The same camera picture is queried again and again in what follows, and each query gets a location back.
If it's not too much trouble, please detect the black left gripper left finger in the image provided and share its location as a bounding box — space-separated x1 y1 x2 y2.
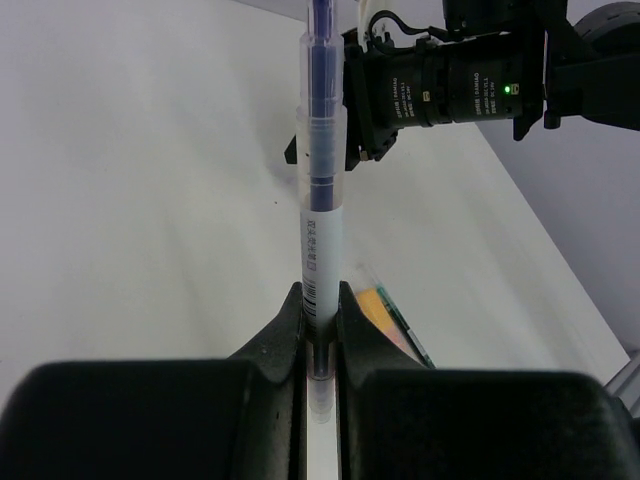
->
1 284 306 479

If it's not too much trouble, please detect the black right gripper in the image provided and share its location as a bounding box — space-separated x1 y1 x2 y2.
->
342 29 425 171

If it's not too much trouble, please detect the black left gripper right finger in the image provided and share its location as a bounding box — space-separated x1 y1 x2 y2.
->
336 283 639 479

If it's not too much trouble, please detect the green fineliner pen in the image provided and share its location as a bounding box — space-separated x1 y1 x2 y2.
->
376 283 436 369

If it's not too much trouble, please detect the orange highlighter marker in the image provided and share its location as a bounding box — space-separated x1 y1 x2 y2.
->
384 325 422 364

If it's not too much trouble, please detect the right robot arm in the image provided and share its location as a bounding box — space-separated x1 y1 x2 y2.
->
337 1 639 169

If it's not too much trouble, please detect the aluminium mounting rail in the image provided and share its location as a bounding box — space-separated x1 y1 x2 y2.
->
606 350 640 418

